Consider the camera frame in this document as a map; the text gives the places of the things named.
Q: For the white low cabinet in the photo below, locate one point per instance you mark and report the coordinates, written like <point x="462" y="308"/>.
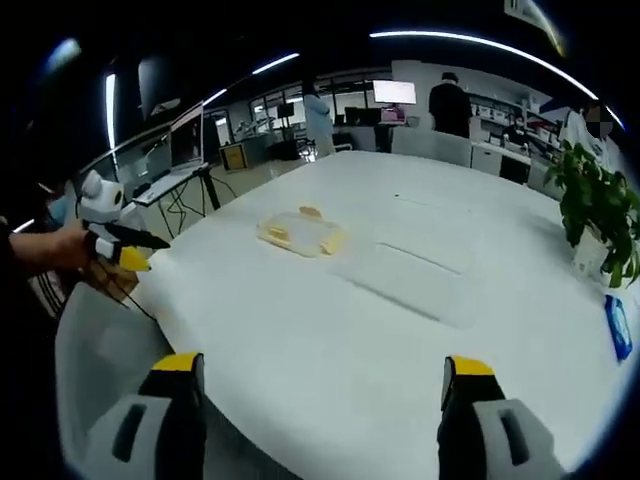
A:
<point x="492" y="160"/>

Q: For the grey office chair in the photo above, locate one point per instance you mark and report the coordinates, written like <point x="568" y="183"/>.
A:
<point x="100" y="340"/>

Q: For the short ceiling light strip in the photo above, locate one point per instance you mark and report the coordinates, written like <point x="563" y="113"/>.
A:
<point x="275" y="63"/>
<point x="110" y="112"/>
<point x="215" y="96"/>

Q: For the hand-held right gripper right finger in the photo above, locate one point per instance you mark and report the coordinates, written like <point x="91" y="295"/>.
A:
<point x="480" y="425"/>

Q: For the person's left hand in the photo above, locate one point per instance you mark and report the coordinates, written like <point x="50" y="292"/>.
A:
<point x="70" y="247"/>

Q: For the yellow framed box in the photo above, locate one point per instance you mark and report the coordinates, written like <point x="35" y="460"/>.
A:
<point x="232" y="156"/>

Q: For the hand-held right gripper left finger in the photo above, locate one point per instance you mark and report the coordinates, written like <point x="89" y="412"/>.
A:
<point x="165" y="420"/>

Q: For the blue wipes packet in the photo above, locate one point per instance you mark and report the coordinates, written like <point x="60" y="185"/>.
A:
<point x="619" y="327"/>

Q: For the standing whiteboard screen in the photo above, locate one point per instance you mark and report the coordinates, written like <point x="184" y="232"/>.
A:
<point x="187" y="135"/>

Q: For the person's striped trousers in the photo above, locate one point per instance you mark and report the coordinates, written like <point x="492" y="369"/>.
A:
<point x="49" y="296"/>

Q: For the long ceiling light strip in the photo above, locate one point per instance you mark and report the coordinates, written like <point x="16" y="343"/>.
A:
<point x="480" y="47"/>

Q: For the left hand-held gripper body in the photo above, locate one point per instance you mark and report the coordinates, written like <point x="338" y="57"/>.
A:
<point x="100" y="197"/>

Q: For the bright computer monitor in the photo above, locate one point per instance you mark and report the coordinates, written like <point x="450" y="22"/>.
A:
<point x="395" y="92"/>

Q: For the white side desk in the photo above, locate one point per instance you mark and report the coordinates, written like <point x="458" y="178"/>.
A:
<point x="167" y="182"/>

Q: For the green potted plant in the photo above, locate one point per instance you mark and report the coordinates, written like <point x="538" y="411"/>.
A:
<point x="595" y="200"/>

